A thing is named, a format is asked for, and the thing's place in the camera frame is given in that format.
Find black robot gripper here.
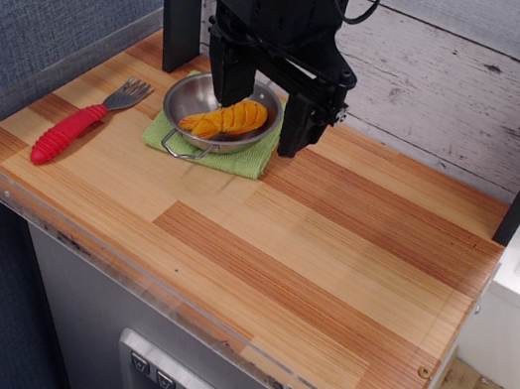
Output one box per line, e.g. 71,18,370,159
209,0,357,159

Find green cloth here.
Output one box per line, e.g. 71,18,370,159
141,71,285,180

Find grey toy fridge cabinet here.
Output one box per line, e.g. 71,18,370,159
0,219,431,389

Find clear acrylic table guard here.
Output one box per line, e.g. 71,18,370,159
0,35,507,389

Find stainless steel bowl with handles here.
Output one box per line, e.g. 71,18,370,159
149,73,284,172

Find black left vertical post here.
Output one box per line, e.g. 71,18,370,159
162,0,202,72

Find red-handled metal fork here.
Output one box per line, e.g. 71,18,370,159
30,77,152,165

